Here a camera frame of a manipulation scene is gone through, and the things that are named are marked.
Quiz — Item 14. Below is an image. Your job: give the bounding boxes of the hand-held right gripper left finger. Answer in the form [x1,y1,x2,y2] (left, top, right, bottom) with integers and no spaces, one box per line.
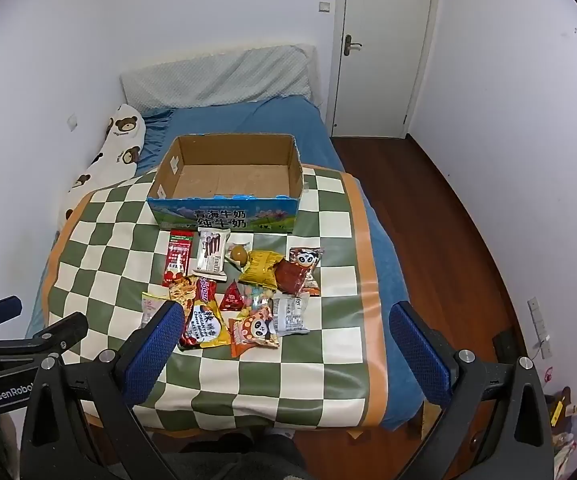
[21,300,186,480]

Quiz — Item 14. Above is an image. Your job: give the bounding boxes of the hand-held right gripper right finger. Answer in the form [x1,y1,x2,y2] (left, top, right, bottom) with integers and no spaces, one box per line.
[389,301,555,480]

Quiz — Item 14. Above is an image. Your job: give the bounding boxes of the clear nut packet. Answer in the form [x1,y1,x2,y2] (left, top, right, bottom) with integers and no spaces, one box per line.
[141,291,172,331]

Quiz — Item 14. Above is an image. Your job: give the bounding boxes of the red yellow noodle packet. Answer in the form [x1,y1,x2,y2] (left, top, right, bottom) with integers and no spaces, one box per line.
[168,275,232,352]

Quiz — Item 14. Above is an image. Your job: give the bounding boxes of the long red snack packet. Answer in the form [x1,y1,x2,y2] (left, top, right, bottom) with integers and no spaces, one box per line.
[162,230,194,283]

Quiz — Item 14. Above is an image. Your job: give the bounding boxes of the orange panda print packet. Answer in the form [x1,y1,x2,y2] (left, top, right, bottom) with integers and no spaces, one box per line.
[229,307,280,359]

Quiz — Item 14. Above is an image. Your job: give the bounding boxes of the white wafer packet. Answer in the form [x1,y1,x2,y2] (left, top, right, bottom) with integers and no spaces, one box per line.
[191,227,232,281]

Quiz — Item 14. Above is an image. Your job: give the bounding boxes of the yellow snack packet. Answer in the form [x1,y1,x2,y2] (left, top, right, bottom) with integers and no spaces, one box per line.
[238,249,289,290]

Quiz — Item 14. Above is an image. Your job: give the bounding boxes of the cardboard box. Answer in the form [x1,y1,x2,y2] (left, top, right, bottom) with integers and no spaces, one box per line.
[147,133,305,235]

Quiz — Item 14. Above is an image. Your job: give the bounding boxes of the small dark object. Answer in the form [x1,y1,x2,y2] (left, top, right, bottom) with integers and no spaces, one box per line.
[492,331,524,366]

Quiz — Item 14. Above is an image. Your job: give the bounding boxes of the small red triangular packet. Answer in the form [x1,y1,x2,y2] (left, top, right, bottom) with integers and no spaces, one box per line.
[219,281,246,312]

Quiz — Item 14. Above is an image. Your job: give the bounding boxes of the green checkered blanket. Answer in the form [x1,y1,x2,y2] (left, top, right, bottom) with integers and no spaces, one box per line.
[42,165,389,433]

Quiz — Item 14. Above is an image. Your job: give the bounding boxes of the colourful candy packet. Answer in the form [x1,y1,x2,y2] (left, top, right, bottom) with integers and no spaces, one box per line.
[241,282,276,318]

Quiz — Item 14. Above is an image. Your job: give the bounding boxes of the white power strip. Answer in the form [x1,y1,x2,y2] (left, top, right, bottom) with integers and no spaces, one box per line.
[527,296,554,359]

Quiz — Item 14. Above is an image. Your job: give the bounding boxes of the white snack packet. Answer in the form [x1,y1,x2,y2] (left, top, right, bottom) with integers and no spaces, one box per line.
[271,292,310,336]

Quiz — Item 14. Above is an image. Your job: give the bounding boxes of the braised egg packet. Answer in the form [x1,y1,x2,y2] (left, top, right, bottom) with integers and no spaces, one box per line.
[224,240,252,267]

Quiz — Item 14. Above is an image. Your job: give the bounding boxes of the person's dark trousers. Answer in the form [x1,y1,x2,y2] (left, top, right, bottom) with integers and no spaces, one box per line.
[153,427,314,480]

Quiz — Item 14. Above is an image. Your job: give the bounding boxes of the red panda print packet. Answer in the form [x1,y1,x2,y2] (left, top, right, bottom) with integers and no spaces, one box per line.
[288,246,325,297]

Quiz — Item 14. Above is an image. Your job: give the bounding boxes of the colourful clutter pile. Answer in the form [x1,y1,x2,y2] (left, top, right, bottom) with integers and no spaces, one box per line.
[543,367,577,480]

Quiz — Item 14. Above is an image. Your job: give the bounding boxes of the bear print pillow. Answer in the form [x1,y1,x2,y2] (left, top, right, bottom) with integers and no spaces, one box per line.
[57,104,148,233]

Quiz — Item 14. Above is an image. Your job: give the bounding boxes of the blue bed sheet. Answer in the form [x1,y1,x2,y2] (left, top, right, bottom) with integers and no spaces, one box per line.
[23,95,437,432]

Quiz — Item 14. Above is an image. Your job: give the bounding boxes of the grey-white pillow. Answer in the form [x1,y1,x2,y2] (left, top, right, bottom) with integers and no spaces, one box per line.
[120,44,318,111]

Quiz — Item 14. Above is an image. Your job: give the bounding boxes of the white door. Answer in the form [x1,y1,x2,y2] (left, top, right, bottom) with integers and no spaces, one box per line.
[329,0,442,138]

